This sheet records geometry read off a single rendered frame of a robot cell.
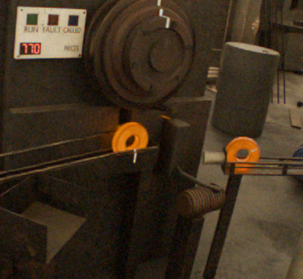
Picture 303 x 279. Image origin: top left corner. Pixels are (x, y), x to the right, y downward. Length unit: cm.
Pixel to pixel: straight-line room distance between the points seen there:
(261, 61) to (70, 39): 291
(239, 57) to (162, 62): 276
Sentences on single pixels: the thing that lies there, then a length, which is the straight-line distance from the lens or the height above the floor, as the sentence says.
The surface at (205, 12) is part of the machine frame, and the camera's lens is 198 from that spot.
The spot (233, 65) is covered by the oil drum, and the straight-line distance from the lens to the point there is 431.
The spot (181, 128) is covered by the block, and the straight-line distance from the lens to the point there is 183.
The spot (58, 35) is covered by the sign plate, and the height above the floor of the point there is 115.
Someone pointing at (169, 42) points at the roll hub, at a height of 117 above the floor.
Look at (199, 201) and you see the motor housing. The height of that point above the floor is 51.
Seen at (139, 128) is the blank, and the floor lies 79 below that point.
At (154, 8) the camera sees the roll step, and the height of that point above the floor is 128.
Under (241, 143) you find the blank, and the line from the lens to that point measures 189.
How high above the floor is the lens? 137
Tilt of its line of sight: 21 degrees down
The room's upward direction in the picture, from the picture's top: 8 degrees clockwise
